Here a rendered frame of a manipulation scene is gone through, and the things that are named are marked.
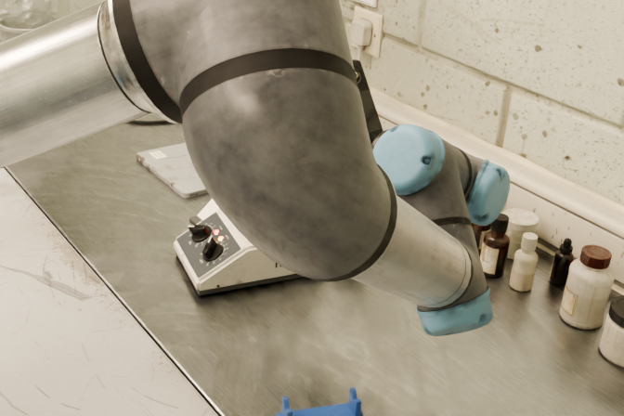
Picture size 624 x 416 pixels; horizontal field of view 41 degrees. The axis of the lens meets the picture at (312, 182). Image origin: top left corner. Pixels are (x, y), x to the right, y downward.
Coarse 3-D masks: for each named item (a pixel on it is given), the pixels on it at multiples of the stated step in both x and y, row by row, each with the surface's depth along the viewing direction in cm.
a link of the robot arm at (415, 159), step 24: (384, 144) 87; (408, 144) 85; (432, 144) 85; (384, 168) 86; (408, 168) 85; (432, 168) 85; (456, 168) 88; (408, 192) 86; (432, 192) 85; (456, 192) 86; (432, 216) 85; (456, 216) 85
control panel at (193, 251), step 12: (216, 216) 124; (216, 228) 122; (180, 240) 124; (192, 240) 122; (204, 240) 121; (216, 240) 120; (228, 240) 118; (192, 252) 120; (228, 252) 117; (192, 264) 118; (204, 264) 117; (216, 264) 116
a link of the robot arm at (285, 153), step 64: (192, 128) 50; (256, 128) 47; (320, 128) 48; (256, 192) 49; (320, 192) 49; (384, 192) 54; (320, 256) 52; (384, 256) 60; (448, 256) 73; (448, 320) 81
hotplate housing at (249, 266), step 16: (176, 240) 125; (240, 240) 118; (240, 256) 116; (256, 256) 117; (192, 272) 117; (208, 272) 115; (224, 272) 116; (240, 272) 117; (256, 272) 118; (272, 272) 119; (288, 272) 120; (208, 288) 116; (224, 288) 117
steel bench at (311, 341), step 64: (128, 128) 170; (64, 192) 142; (128, 192) 144; (128, 256) 125; (192, 320) 111; (256, 320) 112; (320, 320) 113; (384, 320) 114; (512, 320) 115; (192, 384) 100; (256, 384) 100; (320, 384) 101; (384, 384) 101; (448, 384) 102; (512, 384) 103; (576, 384) 104
